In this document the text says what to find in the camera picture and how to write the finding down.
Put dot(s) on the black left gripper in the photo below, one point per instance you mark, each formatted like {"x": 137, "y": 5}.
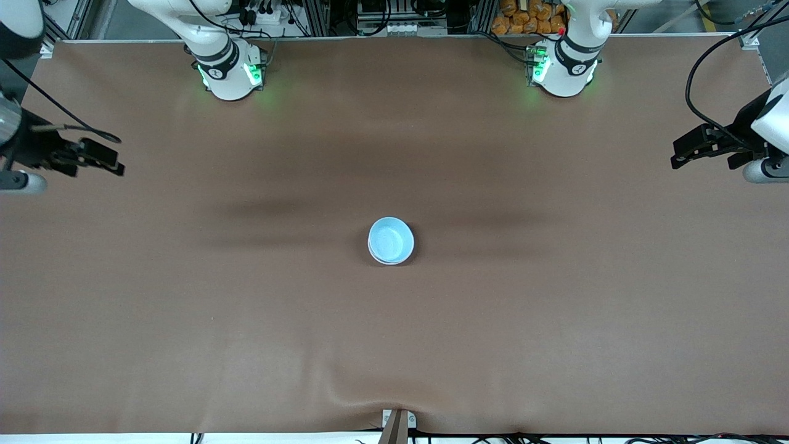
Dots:
{"x": 742, "y": 141}

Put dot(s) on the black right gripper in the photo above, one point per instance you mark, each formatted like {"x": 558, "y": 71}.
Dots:
{"x": 29, "y": 150}

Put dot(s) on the pink bowl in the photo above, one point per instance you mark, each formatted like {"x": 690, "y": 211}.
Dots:
{"x": 373, "y": 254}

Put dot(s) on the blue bowl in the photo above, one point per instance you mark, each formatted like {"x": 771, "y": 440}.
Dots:
{"x": 392, "y": 239}

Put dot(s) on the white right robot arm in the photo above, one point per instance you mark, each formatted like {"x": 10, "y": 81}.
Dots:
{"x": 228, "y": 80}

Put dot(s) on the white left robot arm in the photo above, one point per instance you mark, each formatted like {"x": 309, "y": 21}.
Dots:
{"x": 570, "y": 77}

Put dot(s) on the white power strip with plugs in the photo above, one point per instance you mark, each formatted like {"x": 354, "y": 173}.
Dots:
{"x": 262, "y": 15}

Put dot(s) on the bag of orange items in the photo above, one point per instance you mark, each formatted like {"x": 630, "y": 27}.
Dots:
{"x": 524, "y": 18}

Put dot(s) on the brown table mat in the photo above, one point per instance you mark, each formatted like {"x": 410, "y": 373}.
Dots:
{"x": 394, "y": 345}

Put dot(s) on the metal corner bracket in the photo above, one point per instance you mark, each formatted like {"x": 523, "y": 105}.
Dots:
{"x": 749, "y": 40}
{"x": 47, "y": 50}

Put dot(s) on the aluminium frame post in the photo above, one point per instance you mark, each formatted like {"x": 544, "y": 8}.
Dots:
{"x": 481, "y": 17}
{"x": 317, "y": 17}

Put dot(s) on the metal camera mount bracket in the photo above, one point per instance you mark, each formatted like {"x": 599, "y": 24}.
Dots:
{"x": 394, "y": 428}

